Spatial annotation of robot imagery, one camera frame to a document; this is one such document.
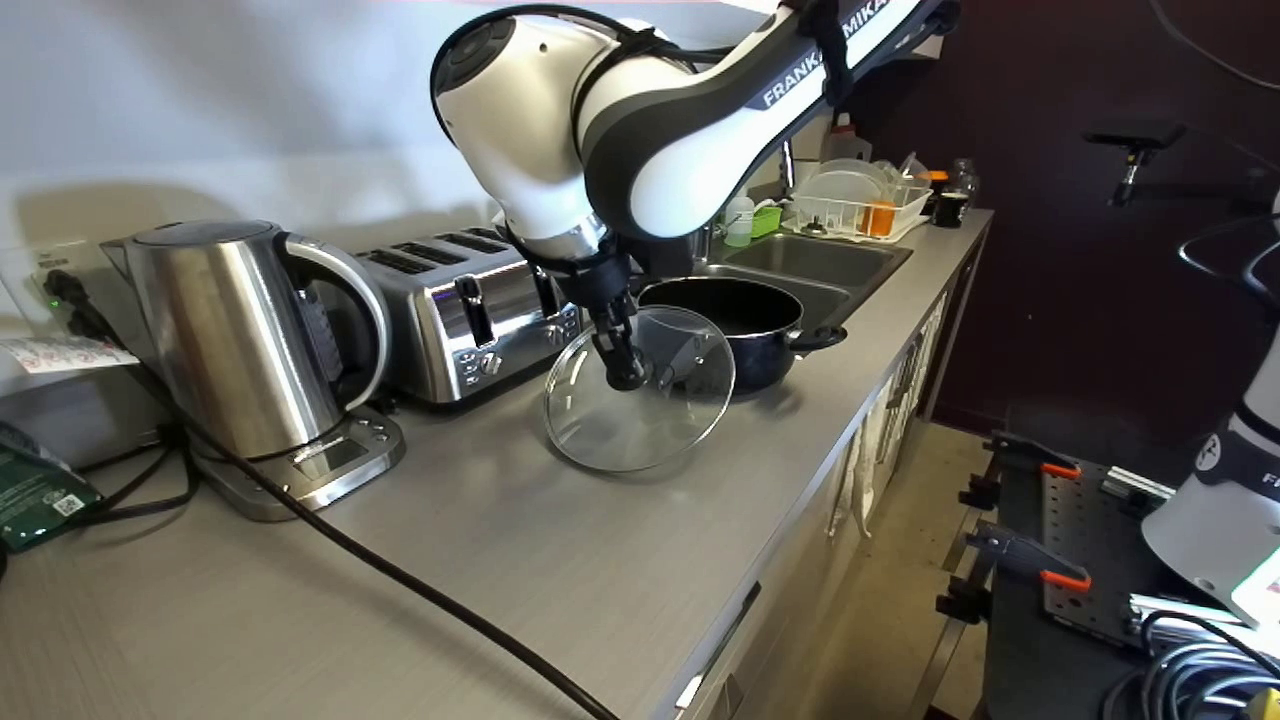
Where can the orange cup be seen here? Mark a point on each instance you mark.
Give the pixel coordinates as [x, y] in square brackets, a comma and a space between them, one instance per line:
[882, 222]

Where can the white dish rack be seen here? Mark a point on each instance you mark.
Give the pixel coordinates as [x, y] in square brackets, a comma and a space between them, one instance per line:
[843, 202]

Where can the small black object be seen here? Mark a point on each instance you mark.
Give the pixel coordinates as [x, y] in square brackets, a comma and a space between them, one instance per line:
[950, 206]

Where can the black perforated breadboard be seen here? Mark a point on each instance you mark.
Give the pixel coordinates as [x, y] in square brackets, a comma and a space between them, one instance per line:
[1092, 534]

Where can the white box with label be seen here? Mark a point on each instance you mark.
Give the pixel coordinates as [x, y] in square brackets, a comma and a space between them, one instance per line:
[66, 401]

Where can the black robot table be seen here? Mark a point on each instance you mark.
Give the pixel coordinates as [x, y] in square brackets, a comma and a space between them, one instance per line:
[1052, 664]

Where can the glass lid with black knob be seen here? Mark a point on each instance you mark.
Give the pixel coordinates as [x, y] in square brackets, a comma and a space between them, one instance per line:
[664, 424]

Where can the stainless steel double sink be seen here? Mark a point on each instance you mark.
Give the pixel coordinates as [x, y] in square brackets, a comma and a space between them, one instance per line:
[826, 260]

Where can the black cooking pot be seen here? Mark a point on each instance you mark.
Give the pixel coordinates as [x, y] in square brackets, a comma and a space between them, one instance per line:
[761, 356]

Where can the stainless steel electric kettle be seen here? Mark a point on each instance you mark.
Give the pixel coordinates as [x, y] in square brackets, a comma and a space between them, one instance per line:
[225, 345]

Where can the steel kettle base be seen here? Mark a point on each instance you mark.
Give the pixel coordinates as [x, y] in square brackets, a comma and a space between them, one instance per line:
[340, 461]

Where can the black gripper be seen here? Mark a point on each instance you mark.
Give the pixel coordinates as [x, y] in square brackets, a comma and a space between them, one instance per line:
[601, 286]

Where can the black camera on stand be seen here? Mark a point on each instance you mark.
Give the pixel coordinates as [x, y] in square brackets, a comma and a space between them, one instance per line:
[1132, 137]

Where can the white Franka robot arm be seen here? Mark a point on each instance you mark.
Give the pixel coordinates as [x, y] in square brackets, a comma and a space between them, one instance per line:
[532, 120]

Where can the green packet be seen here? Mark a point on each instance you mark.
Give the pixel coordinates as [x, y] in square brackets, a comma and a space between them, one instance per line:
[32, 501]

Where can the grey kitchen base cabinets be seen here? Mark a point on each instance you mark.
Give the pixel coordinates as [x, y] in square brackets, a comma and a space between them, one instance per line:
[801, 601]

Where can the stainless steel four-slot toaster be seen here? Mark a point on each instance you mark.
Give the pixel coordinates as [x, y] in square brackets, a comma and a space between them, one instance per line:
[466, 334]

